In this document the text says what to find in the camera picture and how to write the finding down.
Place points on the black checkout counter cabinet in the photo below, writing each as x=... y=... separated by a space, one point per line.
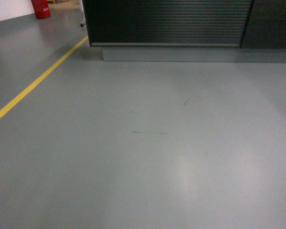
x=188 y=30

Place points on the yellow floor marking tape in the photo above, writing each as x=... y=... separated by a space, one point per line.
x=12 y=103

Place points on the white stand with caster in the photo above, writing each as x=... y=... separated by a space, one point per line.
x=83 y=22

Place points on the red fire extinguisher box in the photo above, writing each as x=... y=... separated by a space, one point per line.
x=41 y=9

